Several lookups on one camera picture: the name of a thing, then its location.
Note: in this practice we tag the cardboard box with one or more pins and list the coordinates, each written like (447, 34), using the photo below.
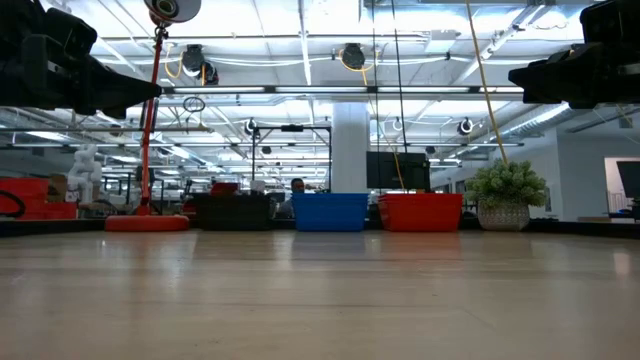
(59, 185)

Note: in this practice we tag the white square pillar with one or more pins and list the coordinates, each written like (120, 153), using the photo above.
(350, 145)

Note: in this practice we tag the person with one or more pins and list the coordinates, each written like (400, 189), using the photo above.
(297, 186)

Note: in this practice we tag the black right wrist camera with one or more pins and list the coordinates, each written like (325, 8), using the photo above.
(612, 22)

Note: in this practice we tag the red toolbox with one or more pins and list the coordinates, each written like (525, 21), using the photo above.
(225, 190)

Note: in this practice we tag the black monitor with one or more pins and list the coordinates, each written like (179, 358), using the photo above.
(385, 170)

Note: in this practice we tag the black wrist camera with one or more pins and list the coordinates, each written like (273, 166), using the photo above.
(65, 35)
(612, 22)

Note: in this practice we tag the dark wall monitor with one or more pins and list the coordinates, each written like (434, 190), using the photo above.
(631, 177)

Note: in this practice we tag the red crate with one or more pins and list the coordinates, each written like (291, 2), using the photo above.
(27, 187)
(55, 211)

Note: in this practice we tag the long ceiling light strip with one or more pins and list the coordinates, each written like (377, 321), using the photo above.
(320, 89)

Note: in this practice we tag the white robot figure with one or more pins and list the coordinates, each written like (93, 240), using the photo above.
(85, 170)

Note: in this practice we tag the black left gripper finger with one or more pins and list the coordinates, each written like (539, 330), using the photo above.
(125, 104)
(120, 82)

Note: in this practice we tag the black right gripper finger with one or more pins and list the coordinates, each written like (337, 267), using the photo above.
(545, 92)
(547, 72)

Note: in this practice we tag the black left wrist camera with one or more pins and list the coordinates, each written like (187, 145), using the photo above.
(65, 35)

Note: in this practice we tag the black aluminium table frame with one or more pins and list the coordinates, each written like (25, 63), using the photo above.
(575, 227)

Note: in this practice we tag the black stand frame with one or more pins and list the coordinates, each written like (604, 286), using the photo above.
(292, 128)

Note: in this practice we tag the potted green plant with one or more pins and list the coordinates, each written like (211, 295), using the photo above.
(505, 185)

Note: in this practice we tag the blue plastic basket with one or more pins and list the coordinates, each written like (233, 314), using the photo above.
(330, 195)
(330, 215)

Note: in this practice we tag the red desk lamp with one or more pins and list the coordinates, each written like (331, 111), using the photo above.
(147, 223)

